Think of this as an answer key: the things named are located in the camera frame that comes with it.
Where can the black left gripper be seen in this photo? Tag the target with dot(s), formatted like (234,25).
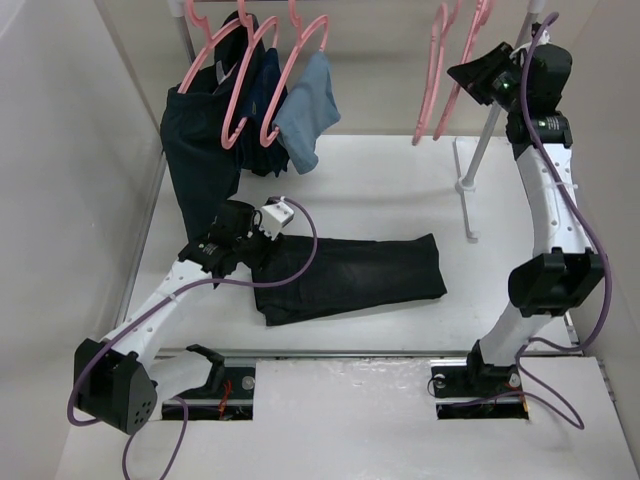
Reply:
(266,244)

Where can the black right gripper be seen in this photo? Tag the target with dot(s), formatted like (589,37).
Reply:
(475,74)

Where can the black trousers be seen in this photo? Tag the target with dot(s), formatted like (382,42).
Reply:
(351,275)

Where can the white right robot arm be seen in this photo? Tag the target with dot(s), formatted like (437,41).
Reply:
(565,268)

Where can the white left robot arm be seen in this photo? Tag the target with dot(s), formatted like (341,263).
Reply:
(116,380)

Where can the dark teal hanging trousers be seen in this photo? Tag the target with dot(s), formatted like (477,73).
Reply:
(204,174)

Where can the light blue hanging shorts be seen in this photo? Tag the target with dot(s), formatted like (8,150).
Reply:
(307,112)

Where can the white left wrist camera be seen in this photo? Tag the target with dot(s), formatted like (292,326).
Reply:
(274,216)

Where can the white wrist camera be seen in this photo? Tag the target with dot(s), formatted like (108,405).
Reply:
(544,39)
(274,216)

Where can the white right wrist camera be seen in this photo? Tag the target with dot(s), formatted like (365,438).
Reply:
(544,39)

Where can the aluminium rail at table front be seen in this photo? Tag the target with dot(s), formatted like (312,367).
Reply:
(292,383)

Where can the white clothes rack frame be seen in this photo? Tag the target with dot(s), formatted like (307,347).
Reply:
(198,40)

